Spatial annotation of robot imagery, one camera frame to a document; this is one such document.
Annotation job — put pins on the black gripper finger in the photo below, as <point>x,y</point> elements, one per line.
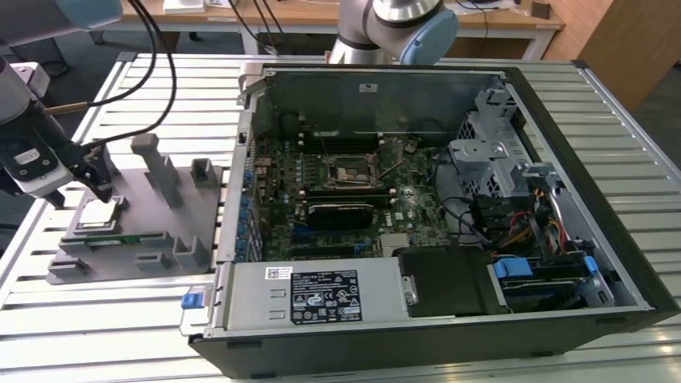
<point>88,159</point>
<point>106,175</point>

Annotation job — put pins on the CPU with silver top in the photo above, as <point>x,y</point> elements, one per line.
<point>99,218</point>

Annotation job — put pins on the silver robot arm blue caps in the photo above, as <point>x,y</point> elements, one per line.
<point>393,16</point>

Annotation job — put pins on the CPU socket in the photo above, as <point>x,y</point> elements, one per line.
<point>348,167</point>

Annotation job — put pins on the green RAM stick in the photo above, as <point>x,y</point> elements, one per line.
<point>130,239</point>

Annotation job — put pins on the grey parts rack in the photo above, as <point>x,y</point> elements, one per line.
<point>150,235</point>

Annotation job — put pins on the blue case latch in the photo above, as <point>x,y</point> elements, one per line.
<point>191,301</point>

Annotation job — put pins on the plain white box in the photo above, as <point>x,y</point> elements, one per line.
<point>183,7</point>

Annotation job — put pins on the silver power supply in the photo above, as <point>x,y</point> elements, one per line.
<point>255,295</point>

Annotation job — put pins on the black expansion slot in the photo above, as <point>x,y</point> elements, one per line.
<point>319,250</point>

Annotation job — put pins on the black graphics card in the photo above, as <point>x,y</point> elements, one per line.
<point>340,217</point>

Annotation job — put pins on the white box black print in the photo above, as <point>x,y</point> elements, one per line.
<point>220,3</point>

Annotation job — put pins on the small white sticker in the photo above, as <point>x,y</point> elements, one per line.
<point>368,88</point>

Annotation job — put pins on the silver chipset heatsink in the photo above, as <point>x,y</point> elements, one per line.
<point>396,241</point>

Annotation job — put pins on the green motherboard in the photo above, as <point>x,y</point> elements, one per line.
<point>415,199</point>

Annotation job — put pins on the black PC case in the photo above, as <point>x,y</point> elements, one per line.
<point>372,355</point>

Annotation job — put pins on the black plastic shroud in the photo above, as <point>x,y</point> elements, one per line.
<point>447,279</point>

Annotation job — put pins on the silver drive cage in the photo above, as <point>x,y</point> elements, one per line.
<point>479,153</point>

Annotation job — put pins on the blue disk carrier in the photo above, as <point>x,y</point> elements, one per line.
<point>513,273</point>

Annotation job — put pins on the blue plastic clip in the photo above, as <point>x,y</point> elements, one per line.
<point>589,267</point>

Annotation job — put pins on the wooden cabinet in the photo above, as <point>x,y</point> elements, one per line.
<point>628,48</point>

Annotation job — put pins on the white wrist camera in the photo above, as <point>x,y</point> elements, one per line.
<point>40,179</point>

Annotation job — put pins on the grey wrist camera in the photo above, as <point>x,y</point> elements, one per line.
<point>32,77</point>

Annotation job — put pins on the wooden desk white frame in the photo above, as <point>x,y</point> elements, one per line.
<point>511,22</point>
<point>223,16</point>

